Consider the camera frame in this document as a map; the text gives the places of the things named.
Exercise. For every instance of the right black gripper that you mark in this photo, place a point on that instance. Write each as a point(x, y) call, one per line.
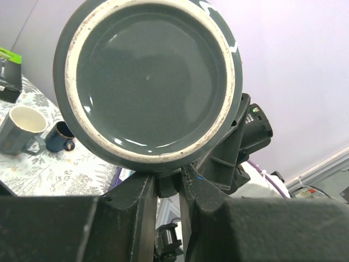
point(217, 167)

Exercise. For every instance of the black green razor box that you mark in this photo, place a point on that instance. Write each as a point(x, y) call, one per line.
point(11, 77)

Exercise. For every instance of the navy blue mug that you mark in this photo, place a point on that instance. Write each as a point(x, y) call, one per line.
point(60, 138)

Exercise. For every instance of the dark grey mug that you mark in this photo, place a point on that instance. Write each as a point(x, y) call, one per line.
point(148, 85)

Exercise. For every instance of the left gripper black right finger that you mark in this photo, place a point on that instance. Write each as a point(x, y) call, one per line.
point(217, 227)

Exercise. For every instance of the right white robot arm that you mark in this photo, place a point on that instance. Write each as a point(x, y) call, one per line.
point(252, 179)

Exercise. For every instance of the purple white box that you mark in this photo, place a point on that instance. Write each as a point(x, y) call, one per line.
point(120, 175)

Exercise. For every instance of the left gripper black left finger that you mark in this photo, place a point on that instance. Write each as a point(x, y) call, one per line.
point(117, 226)

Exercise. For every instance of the slate blue mug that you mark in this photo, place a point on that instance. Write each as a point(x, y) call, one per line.
point(21, 131)

